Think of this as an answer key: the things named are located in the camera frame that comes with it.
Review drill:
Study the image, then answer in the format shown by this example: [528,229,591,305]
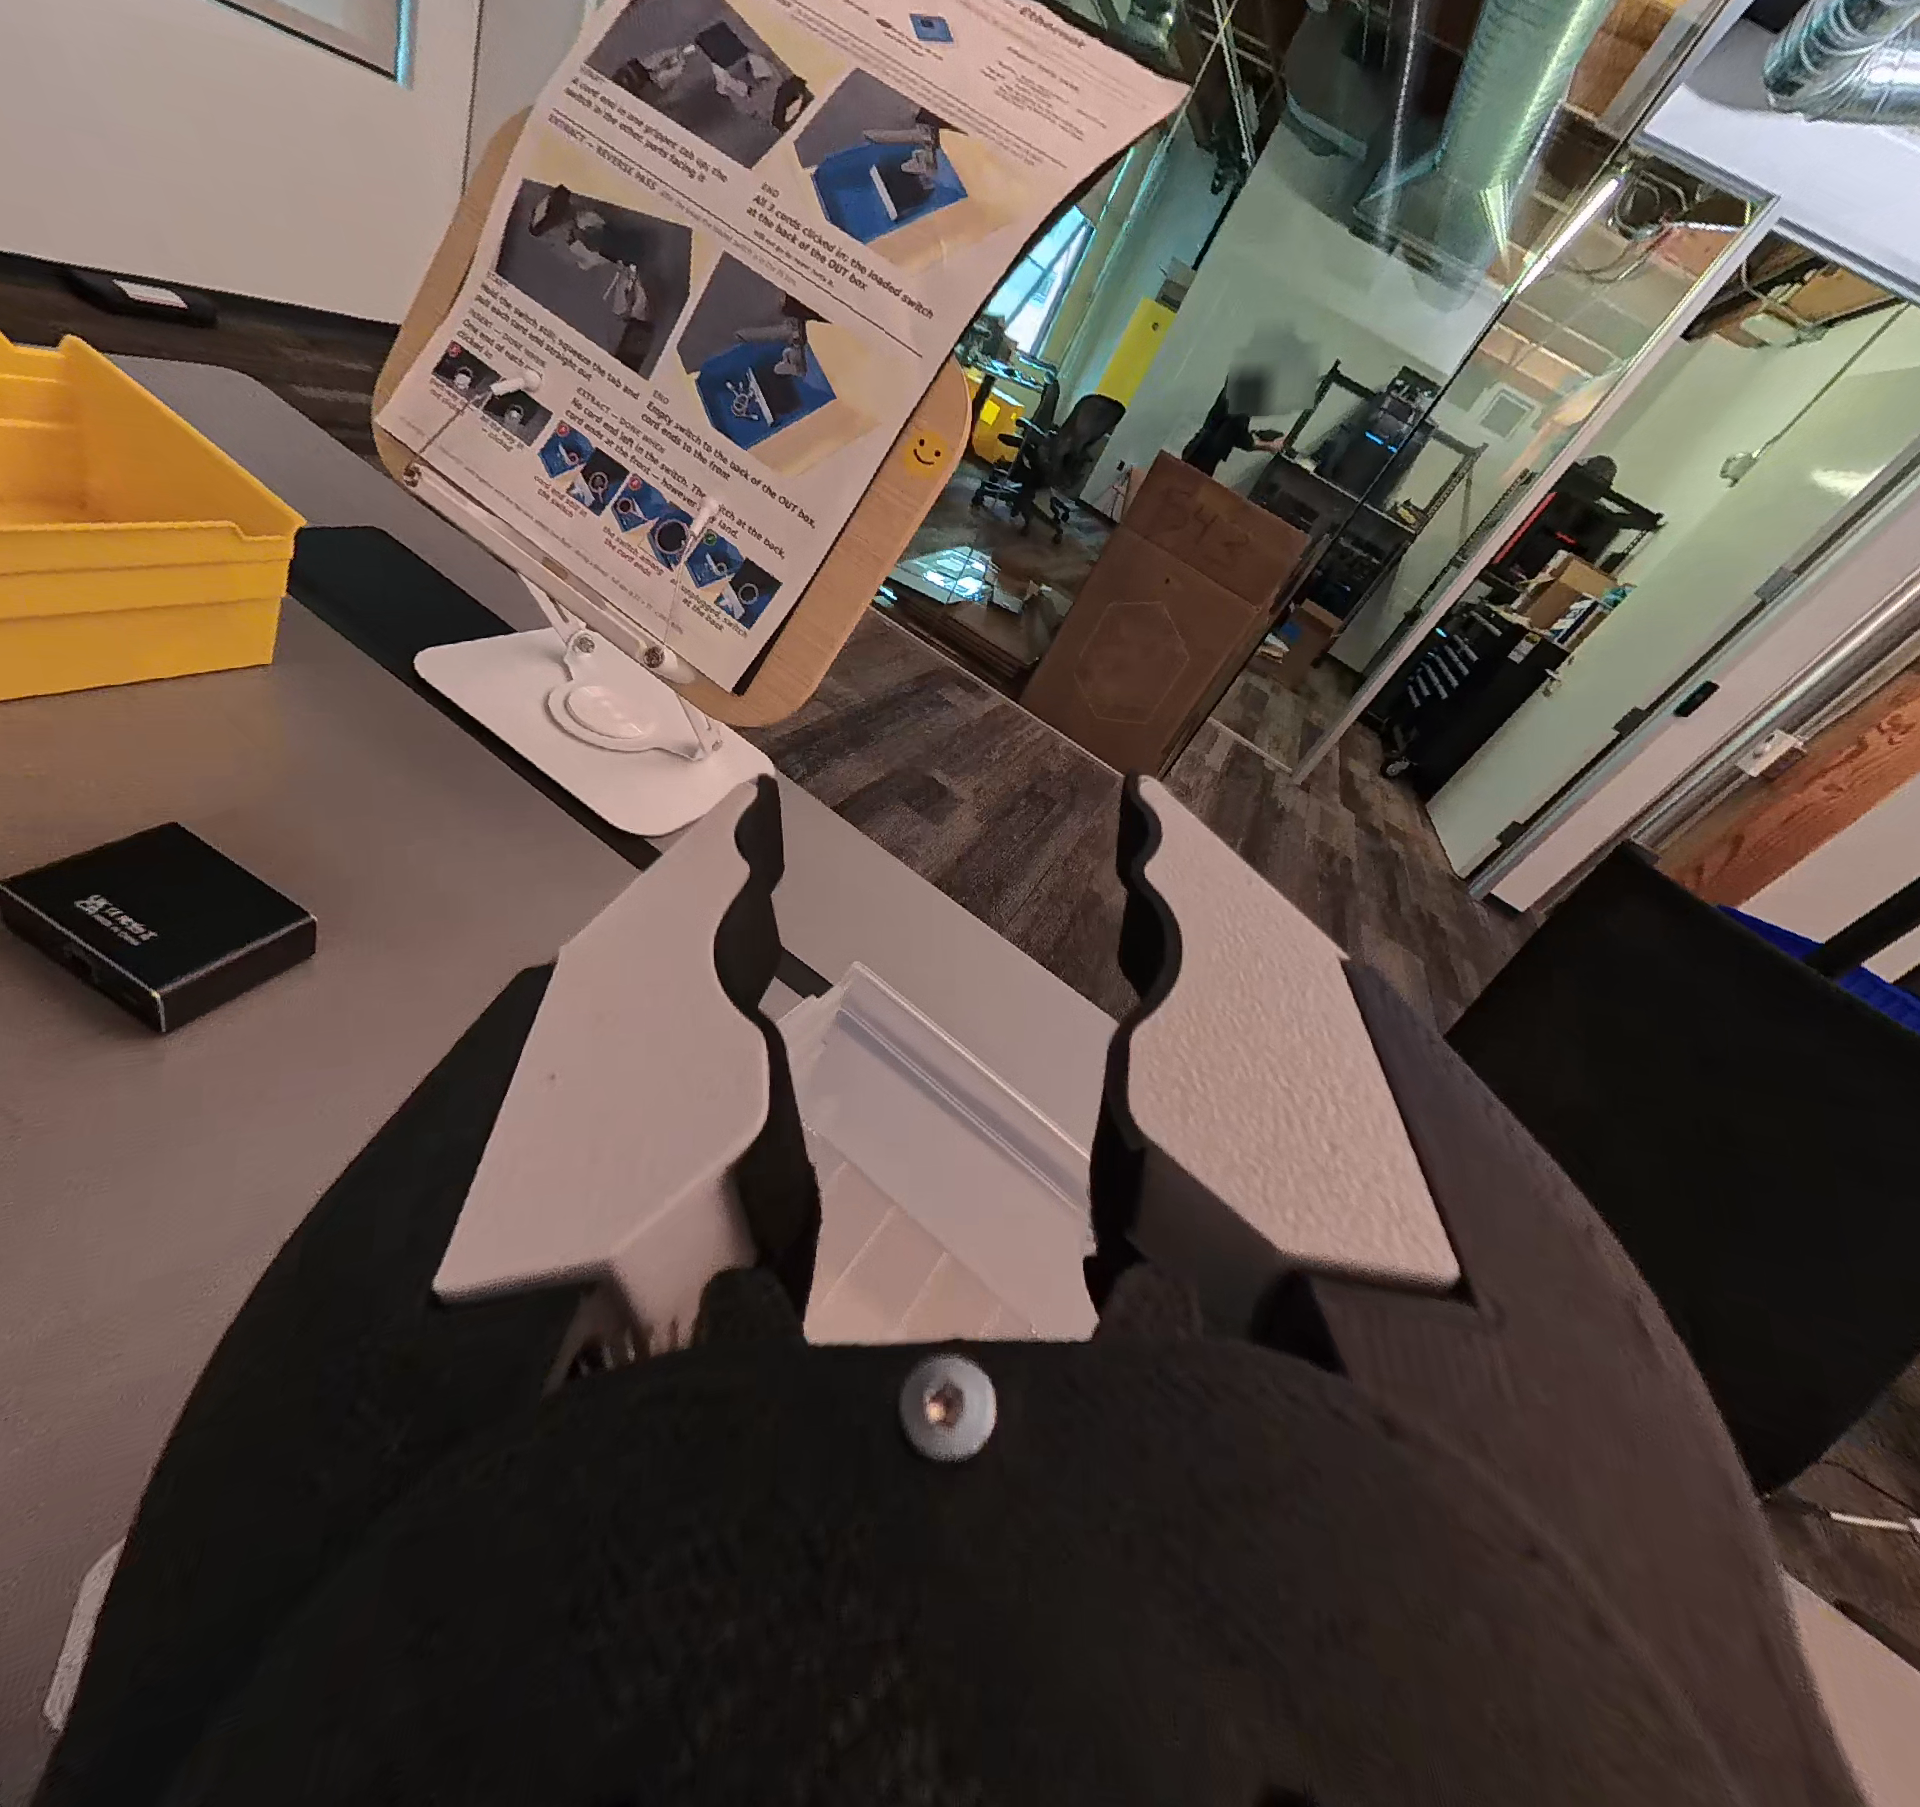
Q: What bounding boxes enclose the black shelf rack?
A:
[1252,364,1487,524]

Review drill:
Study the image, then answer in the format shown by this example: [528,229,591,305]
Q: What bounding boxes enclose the yellow cabinet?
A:
[1103,289,1183,466]

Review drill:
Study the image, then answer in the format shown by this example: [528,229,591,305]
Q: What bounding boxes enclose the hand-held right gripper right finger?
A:
[1083,776,1467,1306]

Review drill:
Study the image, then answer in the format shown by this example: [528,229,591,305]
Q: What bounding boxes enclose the black flat floor object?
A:
[61,267,219,328]

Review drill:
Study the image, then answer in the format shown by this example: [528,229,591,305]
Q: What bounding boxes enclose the white document stand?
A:
[414,592,773,834]

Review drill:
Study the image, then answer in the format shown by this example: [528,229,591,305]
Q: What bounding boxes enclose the wooden document board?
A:
[371,112,976,737]

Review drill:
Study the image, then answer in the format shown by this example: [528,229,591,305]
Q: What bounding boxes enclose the brown cardboard box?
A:
[1021,447,1313,776]

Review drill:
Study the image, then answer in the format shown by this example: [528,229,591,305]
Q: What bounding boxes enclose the blue plastic bin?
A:
[1719,905,1920,1046]

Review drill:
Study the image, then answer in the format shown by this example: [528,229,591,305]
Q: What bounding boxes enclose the black mesh office chair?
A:
[971,395,1128,540]

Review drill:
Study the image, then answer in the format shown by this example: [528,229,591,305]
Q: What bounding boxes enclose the black ethernet switch box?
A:
[0,822,321,1035]

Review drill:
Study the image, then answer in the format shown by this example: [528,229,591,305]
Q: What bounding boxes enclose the yellow plastic bin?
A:
[0,331,303,703]

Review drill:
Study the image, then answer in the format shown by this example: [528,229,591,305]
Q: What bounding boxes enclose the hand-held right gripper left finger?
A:
[435,776,824,1309]

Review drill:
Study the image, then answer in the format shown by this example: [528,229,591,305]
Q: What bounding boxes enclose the printed instruction poster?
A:
[373,0,1194,692]

